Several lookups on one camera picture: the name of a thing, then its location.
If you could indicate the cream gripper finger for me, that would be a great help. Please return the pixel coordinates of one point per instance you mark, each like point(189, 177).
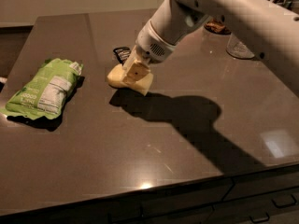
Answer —
point(133, 58)
point(138, 71)

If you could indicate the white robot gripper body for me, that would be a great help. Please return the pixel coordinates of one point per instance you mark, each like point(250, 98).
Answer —
point(153, 46)

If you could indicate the yellow wavy sponge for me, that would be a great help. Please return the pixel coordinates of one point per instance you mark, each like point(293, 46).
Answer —
point(114, 79)

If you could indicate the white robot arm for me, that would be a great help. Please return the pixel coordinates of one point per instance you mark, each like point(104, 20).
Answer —
point(271, 33)

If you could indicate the green rice chip bag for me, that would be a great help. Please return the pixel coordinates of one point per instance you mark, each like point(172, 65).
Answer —
point(45, 94)

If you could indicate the black snack bar wrapper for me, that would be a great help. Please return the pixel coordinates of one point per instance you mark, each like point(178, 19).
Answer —
point(122, 53)

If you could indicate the glass jar with black lid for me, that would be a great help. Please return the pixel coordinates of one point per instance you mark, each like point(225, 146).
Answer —
point(216, 27)

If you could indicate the clear plastic measuring cup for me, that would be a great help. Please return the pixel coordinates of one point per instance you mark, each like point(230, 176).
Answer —
point(237, 49)

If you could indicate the dark drawer front with handles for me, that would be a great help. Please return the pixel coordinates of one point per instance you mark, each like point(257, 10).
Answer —
point(255, 198)

